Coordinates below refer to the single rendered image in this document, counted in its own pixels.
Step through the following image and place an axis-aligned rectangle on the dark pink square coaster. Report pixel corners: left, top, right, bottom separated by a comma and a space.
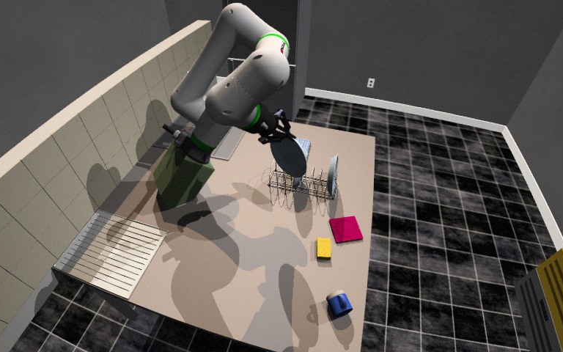
329, 216, 363, 243

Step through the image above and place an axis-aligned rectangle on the white ribbed draining mat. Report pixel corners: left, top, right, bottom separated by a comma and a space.
53, 209, 169, 299

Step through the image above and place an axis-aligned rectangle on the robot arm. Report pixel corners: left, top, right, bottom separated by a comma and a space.
162, 3, 290, 164

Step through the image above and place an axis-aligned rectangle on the grey ribbed sink drainer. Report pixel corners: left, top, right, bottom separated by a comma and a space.
153, 115, 245, 161

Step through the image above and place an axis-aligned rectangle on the beige tiled wall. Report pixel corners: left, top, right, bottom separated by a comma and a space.
0, 21, 212, 352

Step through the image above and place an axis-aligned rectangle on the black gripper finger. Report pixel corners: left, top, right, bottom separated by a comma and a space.
258, 130, 294, 144
275, 109, 296, 139

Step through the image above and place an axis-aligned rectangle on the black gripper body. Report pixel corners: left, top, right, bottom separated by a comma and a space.
258, 112, 279, 137

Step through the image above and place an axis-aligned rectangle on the blue and white checkered towel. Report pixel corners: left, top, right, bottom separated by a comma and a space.
296, 138, 311, 152

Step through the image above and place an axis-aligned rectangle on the yellow sponge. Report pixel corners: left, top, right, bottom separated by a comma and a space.
317, 238, 331, 260

